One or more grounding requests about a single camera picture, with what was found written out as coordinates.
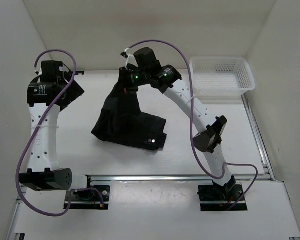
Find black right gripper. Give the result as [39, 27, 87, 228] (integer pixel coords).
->
[112, 66, 150, 98]

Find black trousers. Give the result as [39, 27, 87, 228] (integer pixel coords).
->
[91, 67, 167, 151]

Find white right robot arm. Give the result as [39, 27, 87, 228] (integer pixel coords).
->
[124, 64, 236, 200]

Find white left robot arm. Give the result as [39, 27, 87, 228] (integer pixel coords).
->
[19, 73, 95, 200]

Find white plastic basket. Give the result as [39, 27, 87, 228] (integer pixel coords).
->
[189, 56, 256, 100]

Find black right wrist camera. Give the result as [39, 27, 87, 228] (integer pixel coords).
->
[133, 47, 161, 69]

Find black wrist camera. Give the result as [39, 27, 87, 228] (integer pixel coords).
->
[41, 60, 64, 83]
[133, 47, 161, 69]

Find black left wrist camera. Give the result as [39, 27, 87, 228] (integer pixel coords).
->
[41, 60, 64, 83]

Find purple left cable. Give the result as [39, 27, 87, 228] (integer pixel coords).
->
[16, 49, 105, 217]

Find aluminium frame rail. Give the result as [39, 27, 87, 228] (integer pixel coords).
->
[91, 173, 272, 182]

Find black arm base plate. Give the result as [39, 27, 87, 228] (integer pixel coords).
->
[63, 184, 111, 211]

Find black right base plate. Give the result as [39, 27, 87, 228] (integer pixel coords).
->
[197, 184, 248, 212]

